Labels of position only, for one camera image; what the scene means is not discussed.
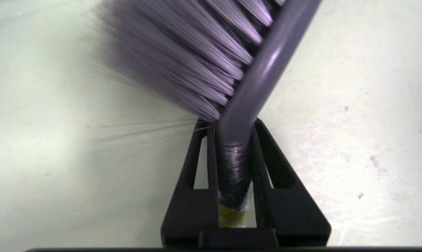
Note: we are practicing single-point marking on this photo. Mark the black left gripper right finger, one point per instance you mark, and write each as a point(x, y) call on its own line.
point(291, 210)

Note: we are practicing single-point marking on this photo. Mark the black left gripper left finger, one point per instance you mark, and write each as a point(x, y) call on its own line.
point(190, 210)

